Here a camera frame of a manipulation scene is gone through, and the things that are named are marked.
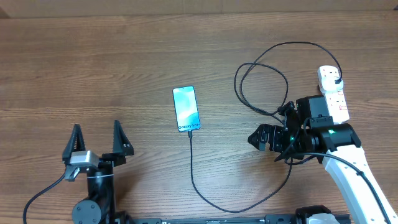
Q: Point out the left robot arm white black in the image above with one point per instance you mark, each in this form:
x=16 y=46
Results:
x=100 y=204

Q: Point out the blue Samsung Galaxy smartphone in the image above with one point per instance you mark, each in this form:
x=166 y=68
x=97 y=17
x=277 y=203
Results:
x=186 y=109

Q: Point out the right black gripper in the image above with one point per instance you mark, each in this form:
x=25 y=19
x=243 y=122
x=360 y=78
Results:
x=263 y=134

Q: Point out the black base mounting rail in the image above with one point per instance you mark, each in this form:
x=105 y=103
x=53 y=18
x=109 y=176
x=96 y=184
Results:
x=268 y=219

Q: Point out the white power strip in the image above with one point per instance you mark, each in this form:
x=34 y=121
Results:
x=336 y=102

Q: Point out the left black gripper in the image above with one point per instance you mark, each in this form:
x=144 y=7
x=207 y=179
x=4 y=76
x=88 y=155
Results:
x=117 y=158

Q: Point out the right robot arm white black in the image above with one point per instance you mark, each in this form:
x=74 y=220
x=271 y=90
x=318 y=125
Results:
x=310 y=131

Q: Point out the white charger plug adapter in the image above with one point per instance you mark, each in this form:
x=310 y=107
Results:
x=330 y=85

